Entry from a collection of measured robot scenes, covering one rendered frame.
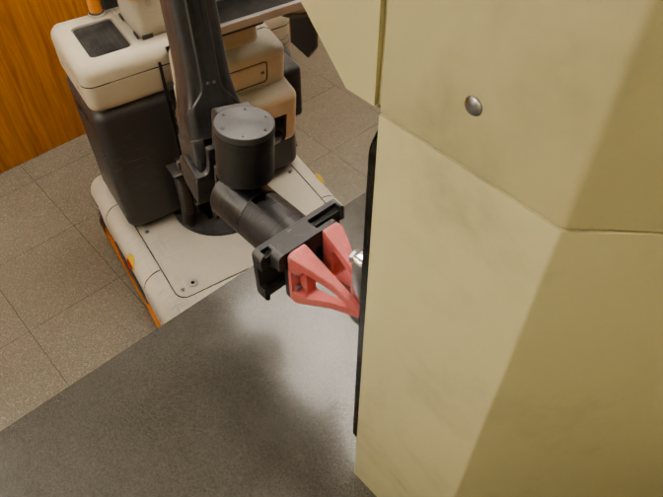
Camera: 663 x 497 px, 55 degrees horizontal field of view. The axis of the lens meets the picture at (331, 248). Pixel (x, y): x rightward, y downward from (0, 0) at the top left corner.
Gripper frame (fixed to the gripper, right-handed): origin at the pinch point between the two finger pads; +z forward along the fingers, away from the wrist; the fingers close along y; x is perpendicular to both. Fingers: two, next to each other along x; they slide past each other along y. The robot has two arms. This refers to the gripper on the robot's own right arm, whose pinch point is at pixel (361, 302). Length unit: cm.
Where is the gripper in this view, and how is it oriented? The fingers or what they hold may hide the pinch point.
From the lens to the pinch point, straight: 57.7
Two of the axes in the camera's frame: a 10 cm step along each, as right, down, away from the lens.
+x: 0.1, 6.6, 7.5
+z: 6.7, 5.5, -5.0
